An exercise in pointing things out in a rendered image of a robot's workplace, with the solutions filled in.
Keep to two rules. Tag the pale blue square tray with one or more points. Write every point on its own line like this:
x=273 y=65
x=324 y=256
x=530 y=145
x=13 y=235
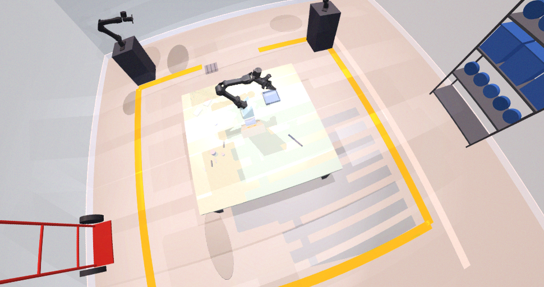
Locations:
x=271 y=96

